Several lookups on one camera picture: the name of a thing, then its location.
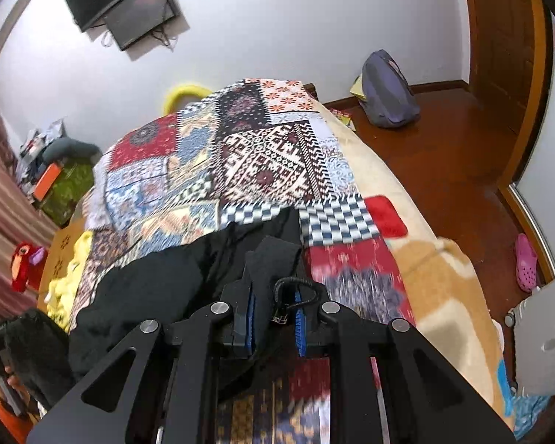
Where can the colourful papers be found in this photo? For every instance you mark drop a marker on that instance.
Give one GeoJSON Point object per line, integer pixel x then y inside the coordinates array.
{"type": "Point", "coordinates": [343, 119]}

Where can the person's left hand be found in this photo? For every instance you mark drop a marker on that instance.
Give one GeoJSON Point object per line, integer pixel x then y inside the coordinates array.
{"type": "Point", "coordinates": [11, 381]}

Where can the orange box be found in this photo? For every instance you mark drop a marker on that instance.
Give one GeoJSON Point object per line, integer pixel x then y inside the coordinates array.
{"type": "Point", "coordinates": [48, 180]}

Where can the grey purple backpack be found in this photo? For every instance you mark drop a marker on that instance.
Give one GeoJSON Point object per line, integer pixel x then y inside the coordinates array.
{"type": "Point", "coordinates": [388, 92]}

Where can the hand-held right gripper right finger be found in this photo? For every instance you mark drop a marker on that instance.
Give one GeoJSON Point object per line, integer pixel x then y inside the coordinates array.
{"type": "Point", "coordinates": [298, 333]}

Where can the pink clog shoe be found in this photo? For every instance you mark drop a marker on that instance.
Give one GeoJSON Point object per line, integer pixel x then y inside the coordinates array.
{"type": "Point", "coordinates": [526, 263]}

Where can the wooden lap desk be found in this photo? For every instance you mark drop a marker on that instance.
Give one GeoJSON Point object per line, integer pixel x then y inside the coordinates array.
{"type": "Point", "coordinates": [60, 254]}

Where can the patchwork printed blanket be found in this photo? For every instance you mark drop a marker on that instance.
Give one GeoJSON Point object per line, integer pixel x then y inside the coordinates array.
{"type": "Point", "coordinates": [268, 162]}

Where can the white appliance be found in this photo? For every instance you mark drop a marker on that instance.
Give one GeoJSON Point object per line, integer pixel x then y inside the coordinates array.
{"type": "Point", "coordinates": [545, 333]}

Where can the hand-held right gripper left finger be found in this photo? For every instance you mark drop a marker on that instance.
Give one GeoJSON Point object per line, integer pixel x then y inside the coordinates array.
{"type": "Point", "coordinates": [250, 319]}

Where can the yellow paper sheet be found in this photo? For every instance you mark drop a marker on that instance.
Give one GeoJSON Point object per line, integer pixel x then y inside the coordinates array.
{"type": "Point", "coordinates": [357, 88]}

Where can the small black wall monitor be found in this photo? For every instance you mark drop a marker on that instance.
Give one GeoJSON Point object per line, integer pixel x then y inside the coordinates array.
{"type": "Point", "coordinates": [141, 14]}

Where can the black zip hoodie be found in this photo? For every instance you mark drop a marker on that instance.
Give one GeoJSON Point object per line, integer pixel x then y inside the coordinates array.
{"type": "Point", "coordinates": [166, 282]}

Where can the grey pillow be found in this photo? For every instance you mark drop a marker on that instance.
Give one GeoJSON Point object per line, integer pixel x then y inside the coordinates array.
{"type": "Point", "coordinates": [71, 148]}

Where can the beige fleece blanket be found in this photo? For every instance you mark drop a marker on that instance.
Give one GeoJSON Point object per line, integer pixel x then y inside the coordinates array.
{"type": "Point", "coordinates": [444, 296]}

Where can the green patterned cloth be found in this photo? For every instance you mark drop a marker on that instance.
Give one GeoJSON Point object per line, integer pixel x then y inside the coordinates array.
{"type": "Point", "coordinates": [69, 192]}

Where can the brown wooden wardrobe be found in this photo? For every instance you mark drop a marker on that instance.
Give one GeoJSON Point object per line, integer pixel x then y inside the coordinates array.
{"type": "Point", "coordinates": [504, 55]}

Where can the yellow fleece cloth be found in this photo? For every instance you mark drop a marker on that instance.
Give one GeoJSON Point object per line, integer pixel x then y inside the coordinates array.
{"type": "Point", "coordinates": [67, 286]}

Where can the striped brown curtain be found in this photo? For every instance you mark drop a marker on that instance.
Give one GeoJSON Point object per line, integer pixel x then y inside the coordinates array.
{"type": "Point", "coordinates": [9, 222]}

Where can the pile of papers and boxes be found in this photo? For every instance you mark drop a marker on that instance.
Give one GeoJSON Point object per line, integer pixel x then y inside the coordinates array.
{"type": "Point", "coordinates": [34, 148]}

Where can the red plush toy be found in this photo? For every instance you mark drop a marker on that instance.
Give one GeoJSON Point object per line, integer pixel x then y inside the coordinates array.
{"type": "Point", "coordinates": [23, 266]}

